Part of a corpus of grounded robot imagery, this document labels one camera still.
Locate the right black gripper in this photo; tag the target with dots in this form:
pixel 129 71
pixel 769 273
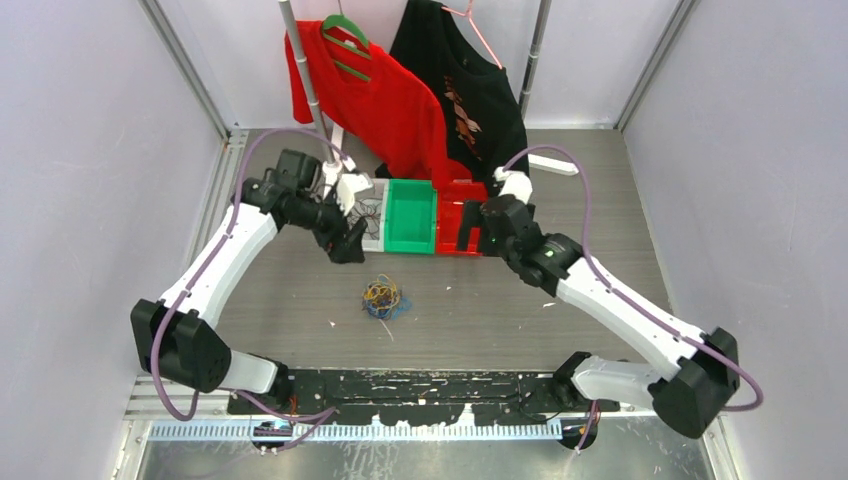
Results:
pixel 473 216

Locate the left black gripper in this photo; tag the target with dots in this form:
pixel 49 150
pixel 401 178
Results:
pixel 335 242

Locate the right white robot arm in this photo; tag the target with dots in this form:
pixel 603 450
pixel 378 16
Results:
pixel 688 375

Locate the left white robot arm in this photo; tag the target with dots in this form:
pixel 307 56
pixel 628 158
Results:
pixel 176 335

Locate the red plastic bin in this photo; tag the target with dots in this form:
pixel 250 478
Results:
pixel 450 203

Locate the white plastic bin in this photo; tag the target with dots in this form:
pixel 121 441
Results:
pixel 372 206

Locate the green plastic bin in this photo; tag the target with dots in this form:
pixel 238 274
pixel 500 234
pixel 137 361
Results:
pixel 410 217

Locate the white clothes rack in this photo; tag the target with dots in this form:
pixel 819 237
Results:
pixel 549 158

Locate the black t-shirt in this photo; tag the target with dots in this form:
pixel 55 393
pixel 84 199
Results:
pixel 484 125

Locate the red t-shirt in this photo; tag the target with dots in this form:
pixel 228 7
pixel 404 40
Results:
pixel 395 115

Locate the pink clothes hanger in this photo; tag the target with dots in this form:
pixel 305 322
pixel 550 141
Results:
pixel 468 14

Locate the green clothes hanger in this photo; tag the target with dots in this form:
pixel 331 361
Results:
pixel 358 44

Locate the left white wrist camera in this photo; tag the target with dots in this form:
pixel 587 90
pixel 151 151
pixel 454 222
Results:
pixel 347 187

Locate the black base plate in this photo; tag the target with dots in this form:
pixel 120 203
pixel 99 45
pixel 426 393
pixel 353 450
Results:
pixel 418 397

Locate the white slotted cable duct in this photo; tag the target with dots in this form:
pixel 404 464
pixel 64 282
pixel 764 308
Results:
pixel 277 430

